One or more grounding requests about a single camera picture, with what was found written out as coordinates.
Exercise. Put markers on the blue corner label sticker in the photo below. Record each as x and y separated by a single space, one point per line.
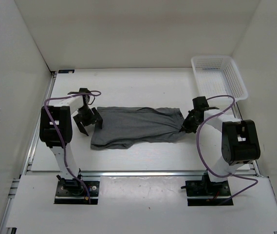
66 71

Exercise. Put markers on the white perforated plastic basket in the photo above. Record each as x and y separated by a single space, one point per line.
218 76

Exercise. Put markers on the grey cotton shorts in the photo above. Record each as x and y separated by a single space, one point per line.
123 127

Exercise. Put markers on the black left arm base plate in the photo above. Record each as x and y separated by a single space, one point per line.
73 192

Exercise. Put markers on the aluminium frame rail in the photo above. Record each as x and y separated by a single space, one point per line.
254 168
28 161
140 173

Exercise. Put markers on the aluminium left frame rail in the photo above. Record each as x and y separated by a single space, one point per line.
28 161

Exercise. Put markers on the aluminium right frame rail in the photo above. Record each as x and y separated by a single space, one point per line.
254 168

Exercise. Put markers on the aluminium front frame rail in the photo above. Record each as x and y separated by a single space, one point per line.
140 173

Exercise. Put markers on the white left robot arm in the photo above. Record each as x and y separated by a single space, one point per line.
56 127

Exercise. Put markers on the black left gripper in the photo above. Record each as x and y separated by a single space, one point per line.
92 120

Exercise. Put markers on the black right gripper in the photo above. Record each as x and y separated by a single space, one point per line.
186 127

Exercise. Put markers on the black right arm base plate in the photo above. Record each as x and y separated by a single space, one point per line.
200 193

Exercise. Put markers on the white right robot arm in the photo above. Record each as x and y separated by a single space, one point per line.
239 142

